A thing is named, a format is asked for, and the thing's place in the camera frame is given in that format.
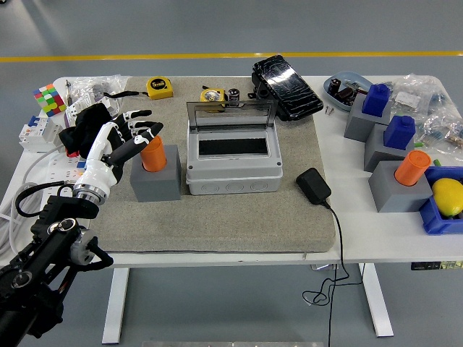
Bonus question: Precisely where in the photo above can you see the blue plastic bin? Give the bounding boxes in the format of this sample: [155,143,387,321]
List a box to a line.
[418,166,463,236]

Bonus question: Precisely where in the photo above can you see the yellow lemon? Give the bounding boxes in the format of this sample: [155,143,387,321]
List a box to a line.
[432,177,463,218]

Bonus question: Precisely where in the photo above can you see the grey plastic box with lid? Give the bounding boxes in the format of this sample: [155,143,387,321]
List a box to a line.
[185,99,284,197]

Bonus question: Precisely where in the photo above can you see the orange cylinder battery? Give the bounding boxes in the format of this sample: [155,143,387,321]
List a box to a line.
[139,135,167,173]
[394,150,432,187]

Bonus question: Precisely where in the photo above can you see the clear bag of parts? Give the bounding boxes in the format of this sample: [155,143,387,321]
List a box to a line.
[388,74,455,122]
[415,114,463,162]

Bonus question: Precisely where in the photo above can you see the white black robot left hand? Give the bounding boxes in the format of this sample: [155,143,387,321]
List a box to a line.
[74,109,164,195]

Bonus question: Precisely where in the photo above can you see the grey holder block with hole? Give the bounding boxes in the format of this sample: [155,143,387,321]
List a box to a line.
[129,144,182,203]

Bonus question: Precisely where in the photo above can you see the black cloth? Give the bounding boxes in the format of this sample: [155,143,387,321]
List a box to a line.
[59,103,120,160]

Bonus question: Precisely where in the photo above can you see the brown electronic component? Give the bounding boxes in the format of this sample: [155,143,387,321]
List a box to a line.
[336,86,357,104]

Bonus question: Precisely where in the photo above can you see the blue-grey dish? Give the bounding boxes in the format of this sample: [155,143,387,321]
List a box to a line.
[323,71,373,112]

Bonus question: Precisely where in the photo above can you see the black power adapter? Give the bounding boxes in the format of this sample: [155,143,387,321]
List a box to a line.
[295,167,333,206]

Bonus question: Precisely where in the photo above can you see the yellow round tape measure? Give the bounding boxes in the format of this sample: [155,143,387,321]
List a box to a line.
[200,85,229,106]

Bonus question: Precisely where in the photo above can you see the white table leg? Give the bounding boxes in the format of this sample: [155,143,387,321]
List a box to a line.
[102,267,130,344]
[361,263,394,338]

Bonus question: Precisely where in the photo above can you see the yellow square tape measure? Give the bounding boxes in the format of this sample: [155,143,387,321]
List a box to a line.
[103,77,174,101]

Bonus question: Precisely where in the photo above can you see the white circuit breaker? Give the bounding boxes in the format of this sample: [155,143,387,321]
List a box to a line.
[18,115,64,155]

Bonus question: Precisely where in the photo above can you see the blue bottle-shaped block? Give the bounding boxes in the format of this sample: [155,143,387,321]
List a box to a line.
[383,115,416,150]
[362,83,391,117]

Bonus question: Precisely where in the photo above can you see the small white breaker module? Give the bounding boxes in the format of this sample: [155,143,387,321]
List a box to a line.
[64,97,121,126]

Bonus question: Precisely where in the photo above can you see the white cable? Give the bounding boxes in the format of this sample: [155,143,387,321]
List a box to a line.
[0,146,64,258]

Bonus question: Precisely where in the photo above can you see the grey-brown mat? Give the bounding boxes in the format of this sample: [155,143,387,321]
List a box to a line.
[94,75,336,254]

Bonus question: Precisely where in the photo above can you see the clear crumpled plastic bag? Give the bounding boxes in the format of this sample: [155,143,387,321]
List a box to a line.
[68,74,130,109]

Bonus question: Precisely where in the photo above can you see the pastel large puzzle cube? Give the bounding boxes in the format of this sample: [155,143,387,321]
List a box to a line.
[32,83,69,118]

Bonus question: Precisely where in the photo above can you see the glossy black pouch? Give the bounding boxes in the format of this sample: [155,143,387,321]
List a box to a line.
[247,53,325,123]

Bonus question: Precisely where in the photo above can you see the black adapter cord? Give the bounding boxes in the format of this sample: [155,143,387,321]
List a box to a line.
[302,200,364,347]

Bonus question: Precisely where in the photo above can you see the white power strip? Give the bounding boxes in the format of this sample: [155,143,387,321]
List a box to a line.
[35,146,90,218]

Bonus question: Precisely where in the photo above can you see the black table control panel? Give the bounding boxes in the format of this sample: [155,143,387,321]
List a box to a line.
[410,260,463,271]

